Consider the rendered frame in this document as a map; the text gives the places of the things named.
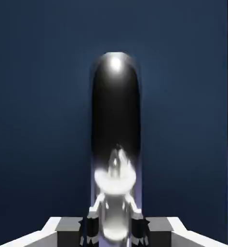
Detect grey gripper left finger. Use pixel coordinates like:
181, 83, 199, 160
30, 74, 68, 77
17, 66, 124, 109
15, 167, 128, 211
0, 216, 91, 247

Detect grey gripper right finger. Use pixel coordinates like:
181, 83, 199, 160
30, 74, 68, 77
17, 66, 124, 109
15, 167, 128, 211
139, 216, 228, 247

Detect shiny dark curved metal handle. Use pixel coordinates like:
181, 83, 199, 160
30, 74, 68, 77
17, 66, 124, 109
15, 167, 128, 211
90, 51, 143, 247

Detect dark blue cabinet door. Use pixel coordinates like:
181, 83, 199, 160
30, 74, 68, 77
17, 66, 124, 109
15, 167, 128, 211
0, 0, 228, 247

